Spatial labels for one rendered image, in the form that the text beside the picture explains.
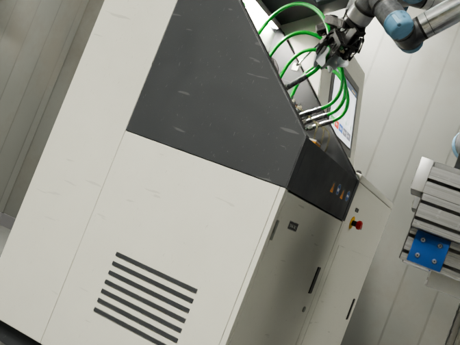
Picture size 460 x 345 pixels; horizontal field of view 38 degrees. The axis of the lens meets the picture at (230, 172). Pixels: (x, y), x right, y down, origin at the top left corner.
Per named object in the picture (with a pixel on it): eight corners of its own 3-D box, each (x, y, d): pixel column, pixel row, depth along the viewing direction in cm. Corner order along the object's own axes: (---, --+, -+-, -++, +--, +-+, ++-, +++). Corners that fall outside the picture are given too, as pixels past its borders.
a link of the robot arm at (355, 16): (350, -3, 195) (372, 5, 199) (341, 9, 198) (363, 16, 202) (359, 14, 191) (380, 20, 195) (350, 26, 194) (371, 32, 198)
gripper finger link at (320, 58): (311, 74, 207) (329, 54, 202) (306, 62, 211) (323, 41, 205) (318, 77, 209) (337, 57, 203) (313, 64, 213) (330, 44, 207)
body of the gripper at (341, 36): (329, 58, 201) (352, 28, 193) (321, 39, 206) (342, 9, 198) (349, 63, 204) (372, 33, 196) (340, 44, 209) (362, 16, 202)
